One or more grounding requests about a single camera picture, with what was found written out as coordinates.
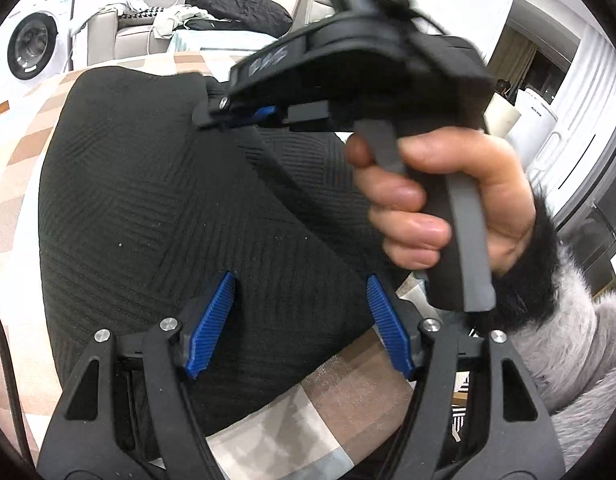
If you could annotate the black puffer jacket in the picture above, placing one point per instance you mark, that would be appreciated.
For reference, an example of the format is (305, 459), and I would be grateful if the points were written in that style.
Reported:
(238, 7)

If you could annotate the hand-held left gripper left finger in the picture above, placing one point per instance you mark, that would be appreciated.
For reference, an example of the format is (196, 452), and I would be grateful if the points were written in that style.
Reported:
(208, 330)

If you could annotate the houndstooth cushion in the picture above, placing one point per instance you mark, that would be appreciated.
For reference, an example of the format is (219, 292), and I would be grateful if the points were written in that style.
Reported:
(143, 12)

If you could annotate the white crumpled clothes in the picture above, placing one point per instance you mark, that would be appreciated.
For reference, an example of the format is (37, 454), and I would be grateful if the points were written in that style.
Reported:
(173, 20)

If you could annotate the white washing machine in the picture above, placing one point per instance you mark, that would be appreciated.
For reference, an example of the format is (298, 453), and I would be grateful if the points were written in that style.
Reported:
(30, 42)

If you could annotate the person's right hand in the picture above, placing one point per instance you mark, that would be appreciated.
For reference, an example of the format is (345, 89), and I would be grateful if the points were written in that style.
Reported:
(498, 195)

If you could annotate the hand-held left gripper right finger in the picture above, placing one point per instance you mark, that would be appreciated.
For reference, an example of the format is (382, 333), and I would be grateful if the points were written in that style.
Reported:
(390, 330)

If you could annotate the white air purifier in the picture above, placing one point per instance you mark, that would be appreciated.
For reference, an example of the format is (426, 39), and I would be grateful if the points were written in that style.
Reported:
(535, 125)

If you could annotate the black flat bag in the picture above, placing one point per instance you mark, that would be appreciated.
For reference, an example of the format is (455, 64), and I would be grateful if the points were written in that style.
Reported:
(208, 25)

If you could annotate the light grey blanket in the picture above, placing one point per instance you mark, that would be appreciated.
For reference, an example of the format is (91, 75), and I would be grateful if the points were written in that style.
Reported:
(100, 12)

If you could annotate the teal checked tablecloth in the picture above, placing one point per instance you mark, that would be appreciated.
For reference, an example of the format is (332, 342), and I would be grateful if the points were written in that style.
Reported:
(213, 40)

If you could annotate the black knit sweater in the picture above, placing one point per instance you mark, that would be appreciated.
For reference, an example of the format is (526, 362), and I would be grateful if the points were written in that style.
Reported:
(163, 200)

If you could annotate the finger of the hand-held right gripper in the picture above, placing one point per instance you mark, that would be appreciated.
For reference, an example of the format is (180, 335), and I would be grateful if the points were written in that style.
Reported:
(220, 110)
(266, 114)

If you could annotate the grey sofa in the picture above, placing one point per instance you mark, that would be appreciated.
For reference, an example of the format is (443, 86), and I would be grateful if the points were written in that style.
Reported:
(133, 35)

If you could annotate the brown blue checked tablecloth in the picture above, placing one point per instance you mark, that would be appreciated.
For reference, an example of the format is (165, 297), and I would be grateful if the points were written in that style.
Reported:
(308, 400)

